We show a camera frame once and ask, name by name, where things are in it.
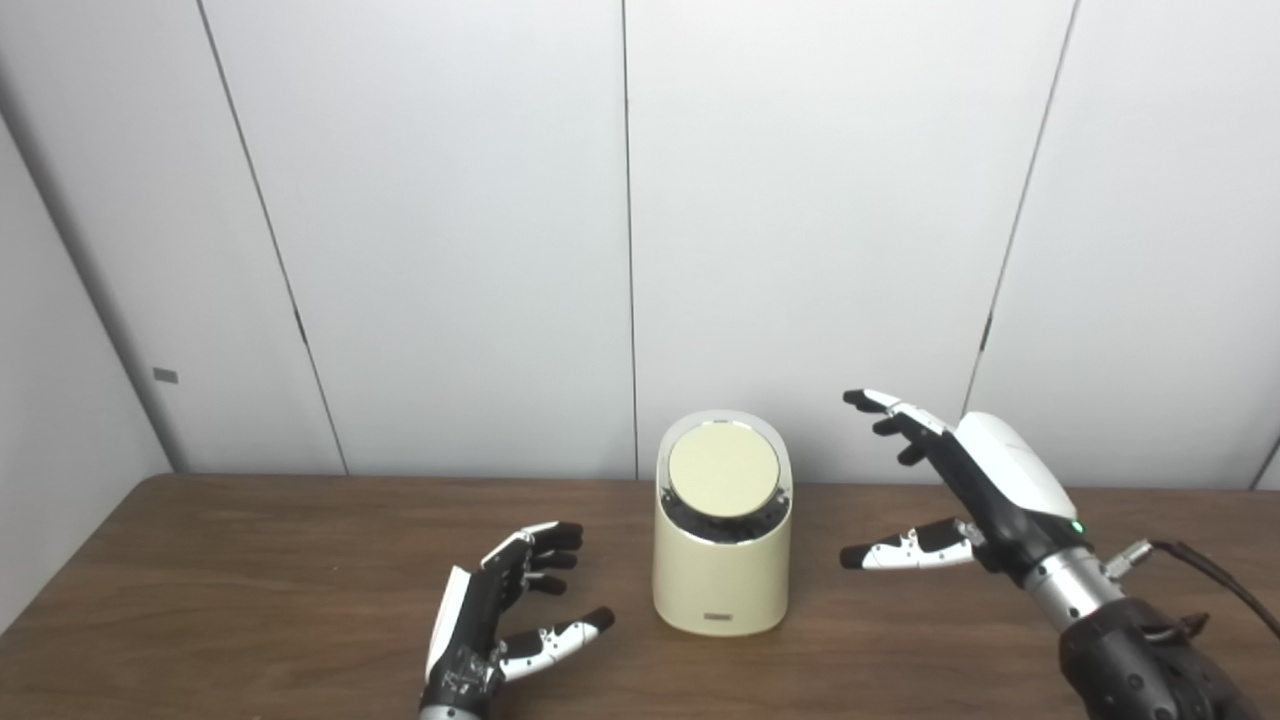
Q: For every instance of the cream-colored bin body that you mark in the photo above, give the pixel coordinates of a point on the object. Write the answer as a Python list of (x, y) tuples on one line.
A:
[(720, 585)]

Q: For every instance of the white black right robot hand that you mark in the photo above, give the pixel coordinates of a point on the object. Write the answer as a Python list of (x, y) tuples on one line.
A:
[(1010, 470)]

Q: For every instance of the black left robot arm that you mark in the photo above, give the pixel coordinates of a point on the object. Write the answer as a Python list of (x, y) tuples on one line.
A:
[(448, 713)]

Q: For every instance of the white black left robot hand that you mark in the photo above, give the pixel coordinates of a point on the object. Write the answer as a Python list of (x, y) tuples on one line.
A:
[(465, 630)]

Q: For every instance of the round cream bin lid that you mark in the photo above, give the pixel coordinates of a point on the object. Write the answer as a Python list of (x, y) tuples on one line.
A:
[(723, 470)]

